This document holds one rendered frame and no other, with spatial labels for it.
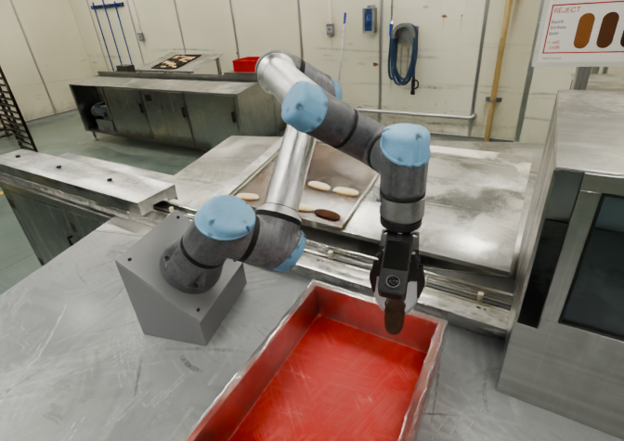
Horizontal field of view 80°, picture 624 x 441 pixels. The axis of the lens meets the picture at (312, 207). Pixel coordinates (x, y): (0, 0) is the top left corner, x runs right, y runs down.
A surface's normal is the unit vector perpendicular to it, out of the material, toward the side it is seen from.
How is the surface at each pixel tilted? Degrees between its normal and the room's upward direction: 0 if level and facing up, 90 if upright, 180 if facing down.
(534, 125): 90
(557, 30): 90
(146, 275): 40
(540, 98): 90
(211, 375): 0
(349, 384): 0
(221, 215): 34
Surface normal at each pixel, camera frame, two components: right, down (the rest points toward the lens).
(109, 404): -0.07, -0.88
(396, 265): -0.17, -0.56
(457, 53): -0.50, 0.44
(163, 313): -0.27, 0.48
